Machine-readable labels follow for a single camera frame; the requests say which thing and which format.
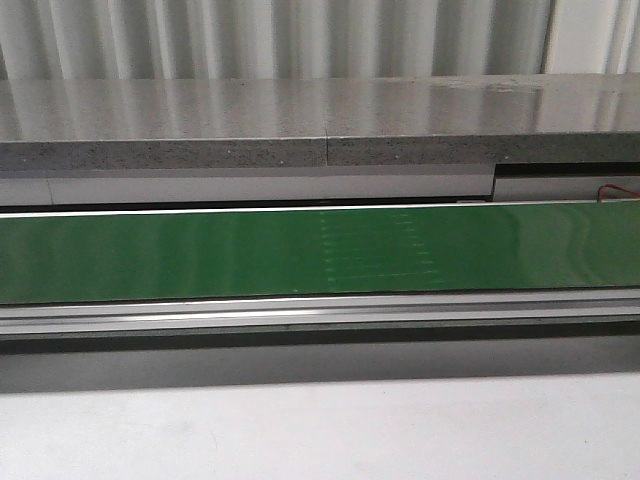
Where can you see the silver metal back panel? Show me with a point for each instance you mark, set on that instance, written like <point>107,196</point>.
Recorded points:
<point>368,184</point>

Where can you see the green conveyor belt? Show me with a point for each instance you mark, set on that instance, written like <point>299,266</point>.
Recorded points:
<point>134,256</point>

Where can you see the grey stone slab shelf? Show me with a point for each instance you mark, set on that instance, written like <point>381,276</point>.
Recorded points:
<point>118,125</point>

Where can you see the white pleated curtain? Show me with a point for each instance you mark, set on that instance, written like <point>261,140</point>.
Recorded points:
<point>315,39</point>

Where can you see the aluminium conveyor front rail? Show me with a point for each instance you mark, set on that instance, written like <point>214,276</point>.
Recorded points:
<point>322,313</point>

